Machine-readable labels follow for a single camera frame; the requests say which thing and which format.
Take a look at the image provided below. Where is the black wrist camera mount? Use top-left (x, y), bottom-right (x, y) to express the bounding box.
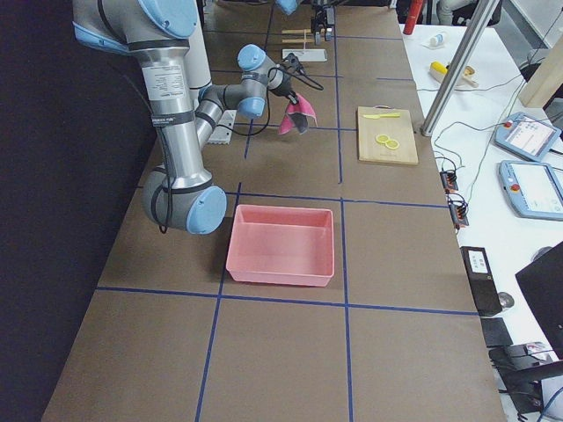
top-left (282, 53), bottom-right (306, 76)

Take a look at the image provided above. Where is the pink grey cloth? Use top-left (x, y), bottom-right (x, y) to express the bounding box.
top-left (278, 93), bottom-right (318, 135)

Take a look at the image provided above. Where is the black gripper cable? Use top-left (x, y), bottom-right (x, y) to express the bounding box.
top-left (150, 63), bottom-right (325, 235)

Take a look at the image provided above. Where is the black monitor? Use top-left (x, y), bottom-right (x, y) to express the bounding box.
top-left (515, 248), bottom-right (562, 359)

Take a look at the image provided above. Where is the white rack tray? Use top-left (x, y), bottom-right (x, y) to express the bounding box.
top-left (281, 48), bottom-right (327, 62)

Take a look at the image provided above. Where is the black orange connector board far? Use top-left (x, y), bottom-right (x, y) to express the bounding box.
top-left (440, 170), bottom-right (458, 193)

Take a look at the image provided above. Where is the aluminium frame post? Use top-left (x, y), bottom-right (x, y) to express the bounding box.
top-left (420, 0), bottom-right (499, 137)

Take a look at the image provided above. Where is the blue teach pendant near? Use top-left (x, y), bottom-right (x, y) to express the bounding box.
top-left (498, 160), bottom-right (562, 222)

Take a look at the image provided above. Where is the black box with label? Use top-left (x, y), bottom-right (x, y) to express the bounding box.
top-left (460, 246), bottom-right (502, 317)

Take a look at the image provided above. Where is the wooden rack rod inner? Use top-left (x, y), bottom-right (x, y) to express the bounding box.
top-left (281, 38), bottom-right (314, 46)

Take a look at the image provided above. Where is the yellow toy corn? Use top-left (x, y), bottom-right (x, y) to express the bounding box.
top-left (429, 62), bottom-right (448, 82)

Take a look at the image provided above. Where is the blue teach pendant far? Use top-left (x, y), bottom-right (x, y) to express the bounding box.
top-left (494, 112), bottom-right (561, 162)

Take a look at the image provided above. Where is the white blue tube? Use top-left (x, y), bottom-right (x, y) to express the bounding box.
top-left (421, 32), bottom-right (448, 49)

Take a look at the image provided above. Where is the wooden rack rod outer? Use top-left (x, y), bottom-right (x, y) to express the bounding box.
top-left (281, 28), bottom-right (311, 35)

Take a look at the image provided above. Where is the yellow plastic knife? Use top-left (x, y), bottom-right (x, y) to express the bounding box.
top-left (362, 113), bottom-right (401, 120)

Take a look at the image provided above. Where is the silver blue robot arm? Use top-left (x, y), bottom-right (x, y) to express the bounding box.
top-left (72, 1), bottom-right (297, 235)
top-left (274, 0), bottom-right (335, 45)

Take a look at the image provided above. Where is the lemon slice far from handle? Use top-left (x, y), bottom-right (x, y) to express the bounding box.
top-left (384, 139), bottom-right (400, 150)

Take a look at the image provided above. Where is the black orange connector board near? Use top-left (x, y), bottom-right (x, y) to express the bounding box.
top-left (447, 194), bottom-right (469, 229)

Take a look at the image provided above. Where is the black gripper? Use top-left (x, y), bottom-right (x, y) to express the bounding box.
top-left (275, 75), bottom-right (297, 102)
top-left (311, 0), bottom-right (334, 44)

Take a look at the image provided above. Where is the wooden cutting board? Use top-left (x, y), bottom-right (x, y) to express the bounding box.
top-left (357, 106), bottom-right (419, 165)

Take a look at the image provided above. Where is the wooden rack rod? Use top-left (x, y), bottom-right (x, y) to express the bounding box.
top-left (281, 28), bottom-right (311, 35)
top-left (281, 38), bottom-right (314, 46)

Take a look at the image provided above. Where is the blue teach pendant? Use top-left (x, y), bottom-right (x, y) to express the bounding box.
top-left (498, 160), bottom-right (562, 222)
top-left (494, 112), bottom-right (561, 162)

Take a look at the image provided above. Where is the lemon slice near handle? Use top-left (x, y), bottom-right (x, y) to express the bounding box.
top-left (376, 135), bottom-right (391, 145)

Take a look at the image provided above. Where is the wooden dustpan with brush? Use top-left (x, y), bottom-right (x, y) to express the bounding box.
top-left (429, 66), bottom-right (479, 88)

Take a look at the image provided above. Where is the black orange connector board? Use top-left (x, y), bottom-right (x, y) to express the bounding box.
top-left (440, 170), bottom-right (458, 193)
top-left (447, 194), bottom-right (469, 229)

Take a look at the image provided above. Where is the pink plastic bin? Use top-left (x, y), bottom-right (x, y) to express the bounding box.
top-left (226, 204), bottom-right (334, 287)

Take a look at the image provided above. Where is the red cylinder bottle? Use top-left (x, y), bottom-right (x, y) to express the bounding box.
top-left (403, 0), bottom-right (425, 35)

